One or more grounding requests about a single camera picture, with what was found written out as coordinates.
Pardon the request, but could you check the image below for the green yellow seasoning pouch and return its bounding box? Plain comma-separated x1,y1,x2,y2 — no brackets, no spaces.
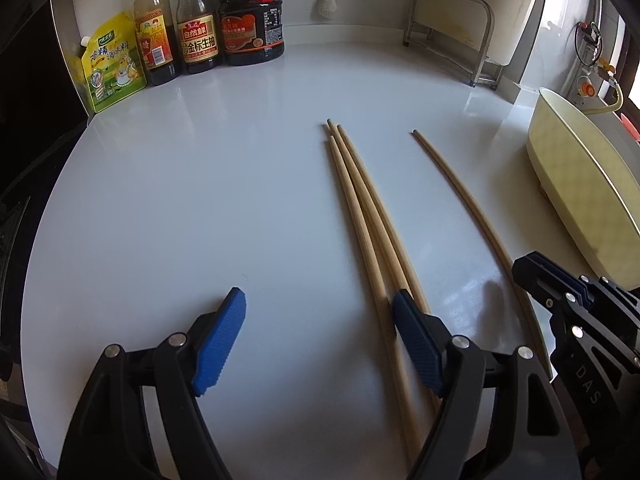
79,12,148,115

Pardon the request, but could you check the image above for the black cable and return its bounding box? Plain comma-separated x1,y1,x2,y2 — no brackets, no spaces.
573,22,601,68

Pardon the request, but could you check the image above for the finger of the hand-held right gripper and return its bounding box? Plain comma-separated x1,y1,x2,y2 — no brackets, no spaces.
537,251,609,306
511,252,569,313

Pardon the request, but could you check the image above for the white cutting board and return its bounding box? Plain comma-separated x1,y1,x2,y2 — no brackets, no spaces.
415,0,548,68

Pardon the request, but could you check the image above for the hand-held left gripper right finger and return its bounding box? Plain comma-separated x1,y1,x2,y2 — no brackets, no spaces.
391,289,585,480

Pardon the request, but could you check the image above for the small yellow-capped sauce bottle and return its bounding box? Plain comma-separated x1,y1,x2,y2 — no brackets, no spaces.
132,0,182,87

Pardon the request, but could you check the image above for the large dark soy sauce bottle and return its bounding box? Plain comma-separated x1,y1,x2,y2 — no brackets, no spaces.
215,0,286,67

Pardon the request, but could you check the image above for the medium yellow-capped sauce bottle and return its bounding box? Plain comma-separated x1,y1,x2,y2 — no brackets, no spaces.
172,0,222,76

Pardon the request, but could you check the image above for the metal cutting board rack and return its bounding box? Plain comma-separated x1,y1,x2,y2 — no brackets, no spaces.
402,0,506,90

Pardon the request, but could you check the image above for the yellow gas hose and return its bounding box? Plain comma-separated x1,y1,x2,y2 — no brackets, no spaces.
582,77,626,117

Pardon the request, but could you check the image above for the wooden chopstick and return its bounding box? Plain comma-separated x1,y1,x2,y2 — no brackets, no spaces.
326,136,423,468
411,129,551,376
325,118,443,413
335,123,433,317

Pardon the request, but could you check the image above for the dark framed window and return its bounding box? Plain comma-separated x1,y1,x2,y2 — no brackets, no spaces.
607,0,640,116

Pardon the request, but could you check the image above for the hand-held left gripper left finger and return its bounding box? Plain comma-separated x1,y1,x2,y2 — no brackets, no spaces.
57,287,247,480

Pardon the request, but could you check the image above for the round white basin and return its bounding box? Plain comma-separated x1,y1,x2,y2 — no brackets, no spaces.
525,86,640,291

